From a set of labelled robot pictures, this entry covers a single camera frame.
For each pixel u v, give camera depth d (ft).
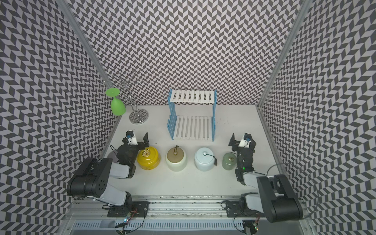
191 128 3.38
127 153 2.24
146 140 2.83
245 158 2.09
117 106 2.92
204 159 2.64
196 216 2.37
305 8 2.19
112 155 2.77
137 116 3.68
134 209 2.32
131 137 2.46
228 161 2.70
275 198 1.40
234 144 2.57
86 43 2.76
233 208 2.42
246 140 2.36
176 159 2.64
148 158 2.66
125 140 2.64
